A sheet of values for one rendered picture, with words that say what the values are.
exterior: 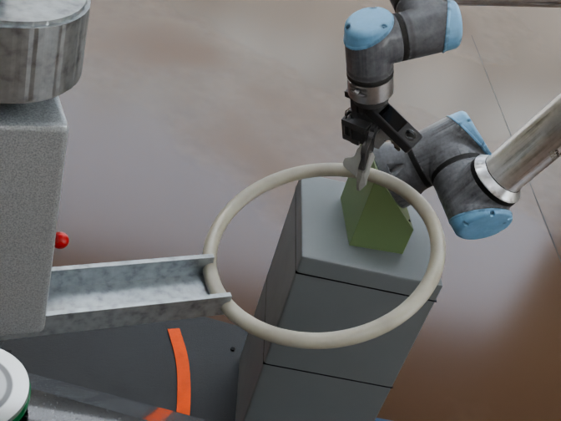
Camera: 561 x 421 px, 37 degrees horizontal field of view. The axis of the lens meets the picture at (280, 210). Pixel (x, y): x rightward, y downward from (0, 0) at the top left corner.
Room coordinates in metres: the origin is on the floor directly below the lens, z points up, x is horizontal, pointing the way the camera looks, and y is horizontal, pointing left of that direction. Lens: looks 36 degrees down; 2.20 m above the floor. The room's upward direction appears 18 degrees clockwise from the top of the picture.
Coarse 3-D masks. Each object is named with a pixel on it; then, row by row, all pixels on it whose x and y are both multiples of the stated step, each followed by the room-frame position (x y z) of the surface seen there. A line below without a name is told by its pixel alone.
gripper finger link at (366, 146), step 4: (368, 140) 1.45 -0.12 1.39; (372, 140) 1.46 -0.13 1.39; (364, 144) 1.45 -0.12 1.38; (368, 144) 1.45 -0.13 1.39; (372, 144) 1.46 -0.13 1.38; (364, 148) 1.45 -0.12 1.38; (368, 148) 1.45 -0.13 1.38; (372, 148) 1.46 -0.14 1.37; (364, 152) 1.44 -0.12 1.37; (368, 152) 1.45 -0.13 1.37; (364, 156) 1.44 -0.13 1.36; (368, 156) 1.45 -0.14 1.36; (364, 160) 1.44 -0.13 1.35; (360, 164) 1.45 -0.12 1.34; (364, 164) 1.44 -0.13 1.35; (360, 168) 1.45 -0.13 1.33; (364, 168) 1.44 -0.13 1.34
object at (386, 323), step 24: (312, 168) 1.55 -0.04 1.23; (336, 168) 1.55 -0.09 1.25; (240, 192) 1.47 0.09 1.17; (264, 192) 1.49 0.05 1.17; (408, 192) 1.48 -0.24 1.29; (216, 216) 1.40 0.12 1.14; (432, 216) 1.41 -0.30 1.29; (216, 240) 1.33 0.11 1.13; (432, 240) 1.35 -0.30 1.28; (216, 264) 1.28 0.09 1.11; (432, 264) 1.29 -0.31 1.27; (216, 288) 1.20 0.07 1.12; (432, 288) 1.24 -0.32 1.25; (240, 312) 1.15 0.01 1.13; (408, 312) 1.18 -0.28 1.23; (264, 336) 1.11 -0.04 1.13; (288, 336) 1.10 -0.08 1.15; (312, 336) 1.11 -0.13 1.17; (336, 336) 1.11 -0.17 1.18; (360, 336) 1.12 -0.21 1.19
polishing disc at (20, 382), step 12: (0, 360) 1.06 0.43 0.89; (12, 360) 1.07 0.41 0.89; (0, 372) 1.04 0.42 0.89; (12, 372) 1.04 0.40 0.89; (24, 372) 1.05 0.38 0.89; (0, 384) 1.01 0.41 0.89; (12, 384) 1.02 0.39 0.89; (24, 384) 1.03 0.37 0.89; (0, 396) 0.98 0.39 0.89; (12, 396) 0.99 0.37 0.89; (24, 396) 1.00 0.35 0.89; (0, 408) 0.96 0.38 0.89; (12, 408) 0.96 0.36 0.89; (0, 420) 0.93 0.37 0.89; (12, 420) 0.95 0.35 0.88
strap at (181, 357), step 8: (176, 328) 2.15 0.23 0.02; (176, 336) 2.11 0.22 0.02; (176, 344) 2.08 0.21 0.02; (176, 352) 2.04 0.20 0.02; (184, 352) 2.05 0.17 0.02; (176, 360) 2.00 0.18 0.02; (184, 360) 2.02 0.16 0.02; (184, 368) 1.98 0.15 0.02; (184, 376) 1.95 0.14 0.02; (184, 384) 1.91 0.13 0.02; (184, 392) 1.88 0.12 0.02; (184, 400) 1.85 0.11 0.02; (176, 408) 1.80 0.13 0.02; (184, 408) 1.81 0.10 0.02
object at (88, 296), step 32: (192, 256) 1.25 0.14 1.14; (64, 288) 1.11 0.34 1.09; (96, 288) 1.13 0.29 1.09; (128, 288) 1.16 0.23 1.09; (160, 288) 1.18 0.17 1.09; (192, 288) 1.21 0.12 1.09; (64, 320) 1.01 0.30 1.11; (96, 320) 1.04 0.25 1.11; (128, 320) 1.07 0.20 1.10; (160, 320) 1.11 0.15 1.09
